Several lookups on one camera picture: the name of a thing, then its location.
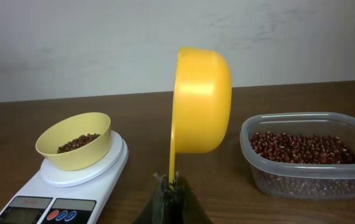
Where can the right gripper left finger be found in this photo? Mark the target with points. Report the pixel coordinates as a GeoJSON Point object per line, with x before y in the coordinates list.
{"type": "Point", "coordinates": [157, 208]}

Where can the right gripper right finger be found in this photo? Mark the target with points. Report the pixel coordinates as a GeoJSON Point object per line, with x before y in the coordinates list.
{"type": "Point", "coordinates": [186, 208]}

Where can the yellow measuring scoop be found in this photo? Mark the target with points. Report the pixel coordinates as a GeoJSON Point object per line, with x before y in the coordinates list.
{"type": "Point", "coordinates": [201, 103]}

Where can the red beans in bowl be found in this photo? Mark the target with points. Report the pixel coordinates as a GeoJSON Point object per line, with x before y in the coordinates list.
{"type": "Point", "coordinates": [77, 143]}

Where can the pale yellow plastic bowl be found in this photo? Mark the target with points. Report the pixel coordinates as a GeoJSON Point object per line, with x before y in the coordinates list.
{"type": "Point", "coordinates": [72, 128]}

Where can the white digital kitchen scale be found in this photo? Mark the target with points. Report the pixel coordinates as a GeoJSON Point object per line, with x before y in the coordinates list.
{"type": "Point", "coordinates": [58, 196]}

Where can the red beans in container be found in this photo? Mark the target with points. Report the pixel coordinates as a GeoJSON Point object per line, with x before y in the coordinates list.
{"type": "Point", "coordinates": [302, 149]}

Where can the clear plastic food container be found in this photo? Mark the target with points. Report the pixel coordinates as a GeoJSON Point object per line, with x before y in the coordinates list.
{"type": "Point", "coordinates": [307, 123]}

